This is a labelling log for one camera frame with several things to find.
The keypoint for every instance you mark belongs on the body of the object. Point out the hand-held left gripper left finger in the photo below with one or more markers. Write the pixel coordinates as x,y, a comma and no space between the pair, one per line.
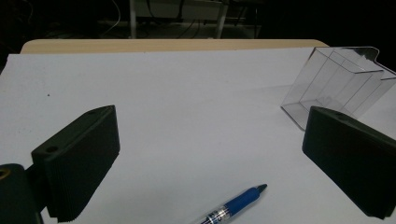
77,161

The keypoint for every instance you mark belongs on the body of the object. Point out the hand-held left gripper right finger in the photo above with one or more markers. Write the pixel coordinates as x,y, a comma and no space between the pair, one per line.
351,158

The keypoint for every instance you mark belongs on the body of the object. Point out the clear plastic holder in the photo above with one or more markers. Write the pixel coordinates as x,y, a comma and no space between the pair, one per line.
339,82

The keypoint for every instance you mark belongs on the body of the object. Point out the blue pen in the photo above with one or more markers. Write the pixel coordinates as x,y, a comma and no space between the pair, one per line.
239,202

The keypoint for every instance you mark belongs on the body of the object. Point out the white metal stand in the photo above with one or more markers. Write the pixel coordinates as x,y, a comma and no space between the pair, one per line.
177,15

